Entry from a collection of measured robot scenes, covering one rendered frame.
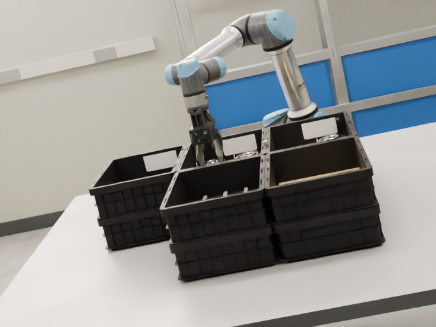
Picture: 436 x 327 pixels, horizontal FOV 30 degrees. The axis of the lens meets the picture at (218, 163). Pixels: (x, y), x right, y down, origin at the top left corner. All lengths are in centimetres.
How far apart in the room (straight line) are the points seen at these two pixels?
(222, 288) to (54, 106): 368
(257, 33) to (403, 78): 189
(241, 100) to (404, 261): 265
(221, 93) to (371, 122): 88
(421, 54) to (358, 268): 269
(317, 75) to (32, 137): 218
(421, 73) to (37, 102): 262
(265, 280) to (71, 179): 375
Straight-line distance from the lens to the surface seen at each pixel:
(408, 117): 479
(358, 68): 470
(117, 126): 570
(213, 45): 291
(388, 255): 225
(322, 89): 470
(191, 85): 262
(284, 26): 297
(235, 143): 301
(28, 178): 594
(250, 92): 469
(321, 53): 467
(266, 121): 319
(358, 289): 208
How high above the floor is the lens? 155
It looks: 14 degrees down
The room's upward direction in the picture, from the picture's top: 13 degrees counter-clockwise
